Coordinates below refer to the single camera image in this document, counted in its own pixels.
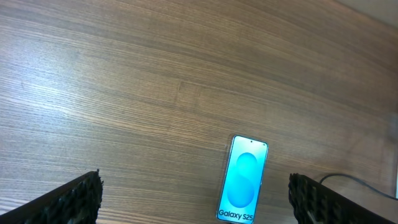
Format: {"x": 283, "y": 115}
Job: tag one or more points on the white power strip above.
{"x": 396, "y": 182}

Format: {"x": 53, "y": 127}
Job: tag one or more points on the blue Galaxy S25 smartphone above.
{"x": 242, "y": 180}

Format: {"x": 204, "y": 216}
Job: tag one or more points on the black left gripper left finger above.
{"x": 77, "y": 201}

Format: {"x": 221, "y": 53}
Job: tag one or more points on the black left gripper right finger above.
{"x": 312, "y": 202}

